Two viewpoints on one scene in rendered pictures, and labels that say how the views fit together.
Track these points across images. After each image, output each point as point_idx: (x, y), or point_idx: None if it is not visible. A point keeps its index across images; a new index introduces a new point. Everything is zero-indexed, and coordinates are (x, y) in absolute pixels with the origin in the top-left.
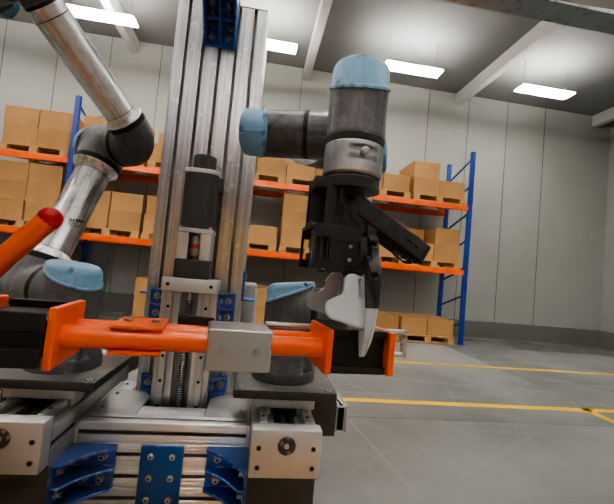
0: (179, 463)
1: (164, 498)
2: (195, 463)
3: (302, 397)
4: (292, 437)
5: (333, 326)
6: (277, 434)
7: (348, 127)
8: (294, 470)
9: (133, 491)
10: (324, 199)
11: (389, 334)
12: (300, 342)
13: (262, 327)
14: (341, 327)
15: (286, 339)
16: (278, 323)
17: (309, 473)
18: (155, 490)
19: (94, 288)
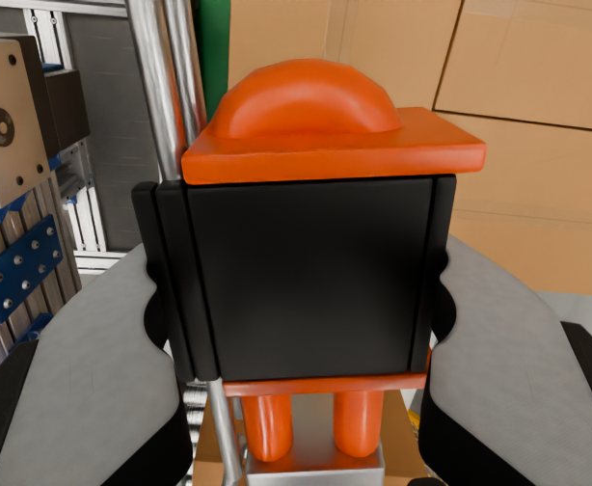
0: None
1: (34, 250)
2: None
3: None
4: None
5: (370, 362)
6: None
7: None
8: (23, 96)
9: (37, 287)
10: None
11: (473, 172)
12: (381, 398)
13: (321, 483)
14: (385, 340)
15: (375, 429)
16: (236, 454)
17: (18, 63)
18: (31, 266)
19: None
